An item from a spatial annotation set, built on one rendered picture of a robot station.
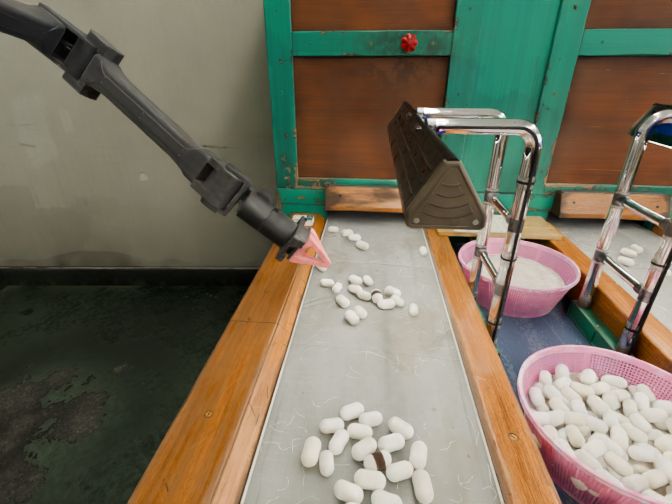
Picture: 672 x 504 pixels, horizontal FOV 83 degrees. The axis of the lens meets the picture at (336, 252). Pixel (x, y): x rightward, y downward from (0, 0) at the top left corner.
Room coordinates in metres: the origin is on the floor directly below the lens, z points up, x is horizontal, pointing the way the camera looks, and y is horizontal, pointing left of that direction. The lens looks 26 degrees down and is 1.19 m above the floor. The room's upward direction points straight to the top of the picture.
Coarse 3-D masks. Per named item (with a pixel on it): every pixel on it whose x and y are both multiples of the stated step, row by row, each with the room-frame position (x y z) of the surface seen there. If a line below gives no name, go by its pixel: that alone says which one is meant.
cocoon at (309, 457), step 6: (312, 438) 0.33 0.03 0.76; (306, 444) 0.32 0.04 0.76; (312, 444) 0.32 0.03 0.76; (318, 444) 0.33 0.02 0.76; (306, 450) 0.31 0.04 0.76; (312, 450) 0.31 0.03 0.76; (318, 450) 0.32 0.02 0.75; (306, 456) 0.31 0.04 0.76; (312, 456) 0.31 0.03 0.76; (306, 462) 0.30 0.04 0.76; (312, 462) 0.30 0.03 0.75
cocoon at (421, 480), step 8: (416, 472) 0.29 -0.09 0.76; (424, 472) 0.29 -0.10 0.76; (416, 480) 0.28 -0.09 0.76; (424, 480) 0.28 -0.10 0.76; (416, 488) 0.27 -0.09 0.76; (424, 488) 0.27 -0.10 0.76; (432, 488) 0.27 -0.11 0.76; (416, 496) 0.26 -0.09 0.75; (424, 496) 0.26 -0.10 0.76; (432, 496) 0.26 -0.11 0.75
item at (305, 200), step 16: (288, 192) 1.16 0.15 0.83; (304, 192) 1.16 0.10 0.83; (320, 192) 1.15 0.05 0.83; (480, 192) 1.12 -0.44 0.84; (288, 208) 1.16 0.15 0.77; (304, 208) 1.16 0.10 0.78; (320, 208) 1.15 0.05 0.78; (528, 208) 1.10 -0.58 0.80; (544, 208) 1.09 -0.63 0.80; (560, 224) 1.11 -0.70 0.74; (576, 224) 1.11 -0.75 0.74; (592, 224) 1.11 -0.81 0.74; (624, 224) 1.11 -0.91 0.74; (640, 224) 1.12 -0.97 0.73; (464, 240) 1.11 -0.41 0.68
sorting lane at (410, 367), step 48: (336, 240) 0.99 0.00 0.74; (384, 240) 0.99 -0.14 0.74; (384, 288) 0.73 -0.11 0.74; (432, 288) 0.73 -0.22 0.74; (336, 336) 0.56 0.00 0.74; (384, 336) 0.56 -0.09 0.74; (432, 336) 0.56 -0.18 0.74; (288, 384) 0.44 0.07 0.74; (336, 384) 0.44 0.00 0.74; (384, 384) 0.44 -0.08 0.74; (432, 384) 0.44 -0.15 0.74; (288, 432) 0.36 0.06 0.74; (384, 432) 0.36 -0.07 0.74; (432, 432) 0.36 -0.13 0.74; (480, 432) 0.36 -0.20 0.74; (288, 480) 0.29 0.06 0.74; (336, 480) 0.29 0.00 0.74; (432, 480) 0.29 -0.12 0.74; (480, 480) 0.29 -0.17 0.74
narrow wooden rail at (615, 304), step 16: (528, 240) 1.06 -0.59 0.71; (544, 240) 0.97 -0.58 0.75; (560, 240) 0.93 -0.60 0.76; (576, 256) 0.84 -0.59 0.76; (576, 288) 0.76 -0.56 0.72; (608, 288) 0.69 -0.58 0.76; (592, 304) 0.69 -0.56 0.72; (608, 304) 0.65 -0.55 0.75; (624, 304) 0.63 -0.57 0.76; (608, 320) 0.63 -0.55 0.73; (624, 320) 0.59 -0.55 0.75; (656, 320) 0.58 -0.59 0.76; (640, 336) 0.54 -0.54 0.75; (656, 336) 0.53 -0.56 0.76; (640, 352) 0.53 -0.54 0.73; (656, 352) 0.50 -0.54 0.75; (640, 368) 0.52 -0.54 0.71
